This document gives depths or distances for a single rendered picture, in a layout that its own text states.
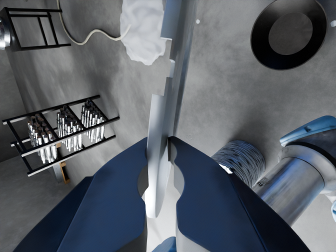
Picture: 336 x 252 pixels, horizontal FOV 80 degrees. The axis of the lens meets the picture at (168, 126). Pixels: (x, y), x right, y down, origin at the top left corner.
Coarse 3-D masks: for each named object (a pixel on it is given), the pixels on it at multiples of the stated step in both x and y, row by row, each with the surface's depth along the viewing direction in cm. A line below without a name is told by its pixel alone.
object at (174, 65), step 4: (176, 56) 10; (176, 60) 11; (172, 64) 10; (176, 64) 11; (172, 68) 10; (176, 68) 12; (172, 72) 10; (172, 76) 10; (172, 80) 10; (172, 84) 11; (172, 88) 11
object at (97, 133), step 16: (96, 96) 236; (32, 112) 193; (64, 112) 202; (96, 112) 222; (32, 128) 179; (48, 128) 185; (64, 128) 199; (80, 128) 197; (96, 128) 220; (16, 144) 201; (32, 144) 204; (48, 144) 176; (80, 144) 214; (96, 144) 229; (48, 160) 202
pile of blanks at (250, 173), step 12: (228, 144) 127; (240, 144) 123; (216, 156) 114; (228, 156) 113; (240, 156) 113; (252, 156) 117; (228, 168) 104; (240, 168) 108; (252, 168) 113; (264, 168) 123; (252, 180) 110
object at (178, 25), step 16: (176, 0) 9; (192, 0) 16; (176, 16) 9; (192, 16) 21; (160, 32) 9; (176, 32) 9; (192, 32) 29; (176, 48) 10; (176, 80) 13; (160, 96) 10; (176, 96) 16; (160, 112) 10; (176, 112) 29; (160, 128) 10; (176, 128) 29; (160, 144) 11; (160, 160) 11; (160, 176) 13; (144, 192) 13; (160, 192) 16; (160, 208) 21
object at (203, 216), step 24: (168, 144) 12; (192, 168) 10; (216, 168) 10; (192, 192) 8; (216, 192) 8; (192, 216) 7; (216, 216) 7; (240, 216) 7; (192, 240) 7; (216, 240) 7; (240, 240) 7
